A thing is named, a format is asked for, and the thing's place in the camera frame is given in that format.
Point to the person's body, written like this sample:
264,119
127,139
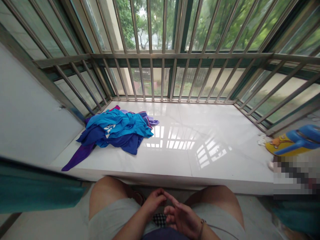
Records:
165,235

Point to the person's right hand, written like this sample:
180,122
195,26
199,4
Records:
186,218

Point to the light blue printed shirt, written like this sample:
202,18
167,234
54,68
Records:
120,125

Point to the person's left fingers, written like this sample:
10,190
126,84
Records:
160,196

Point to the lilac garment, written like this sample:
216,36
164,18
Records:
153,122

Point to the black white checkered cloth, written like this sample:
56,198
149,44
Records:
159,220

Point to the person's left hand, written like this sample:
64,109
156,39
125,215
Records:
153,201

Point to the purple garment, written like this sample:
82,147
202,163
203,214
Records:
77,157

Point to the metal security grille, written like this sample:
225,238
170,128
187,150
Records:
175,56

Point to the dark blue garment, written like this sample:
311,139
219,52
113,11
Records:
125,143

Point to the yellow blue cartoon bottle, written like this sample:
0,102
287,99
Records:
292,142

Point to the small white crumpled object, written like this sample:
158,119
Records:
263,140

